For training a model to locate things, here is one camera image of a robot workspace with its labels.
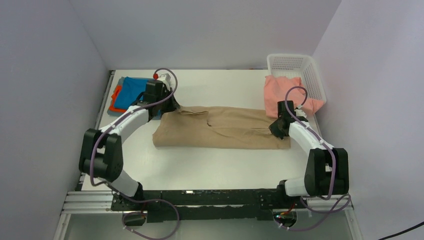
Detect orange folded t-shirt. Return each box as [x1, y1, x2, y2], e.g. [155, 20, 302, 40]
[108, 85, 134, 113]

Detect grey folded t-shirt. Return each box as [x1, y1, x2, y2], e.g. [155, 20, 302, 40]
[107, 92, 143, 117]

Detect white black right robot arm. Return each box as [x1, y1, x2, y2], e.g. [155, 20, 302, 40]
[269, 100, 349, 208]

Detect blue folded t-shirt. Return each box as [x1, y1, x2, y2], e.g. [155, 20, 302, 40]
[117, 76, 150, 107]

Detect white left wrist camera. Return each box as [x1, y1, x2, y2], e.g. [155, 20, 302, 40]
[153, 73, 173, 91]

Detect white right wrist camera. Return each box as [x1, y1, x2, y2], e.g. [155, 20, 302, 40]
[295, 105, 308, 118]

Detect beige t-shirt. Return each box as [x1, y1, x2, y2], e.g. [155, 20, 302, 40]
[152, 106, 291, 150]

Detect pink t-shirt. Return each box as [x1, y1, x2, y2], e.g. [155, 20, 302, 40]
[263, 75, 325, 118]

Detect black floor cable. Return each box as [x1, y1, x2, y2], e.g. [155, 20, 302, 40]
[377, 221, 424, 240]

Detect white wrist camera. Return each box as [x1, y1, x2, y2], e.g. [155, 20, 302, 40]
[295, 105, 308, 118]
[153, 73, 173, 91]

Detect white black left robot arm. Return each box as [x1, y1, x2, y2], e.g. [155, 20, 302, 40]
[78, 79, 180, 210]

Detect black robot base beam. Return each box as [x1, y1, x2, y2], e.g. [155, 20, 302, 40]
[110, 188, 304, 223]

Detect aluminium frame rails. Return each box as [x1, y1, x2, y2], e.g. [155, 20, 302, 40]
[53, 191, 113, 240]

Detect white plastic laundry basket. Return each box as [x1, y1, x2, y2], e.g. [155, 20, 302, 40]
[266, 53, 327, 103]

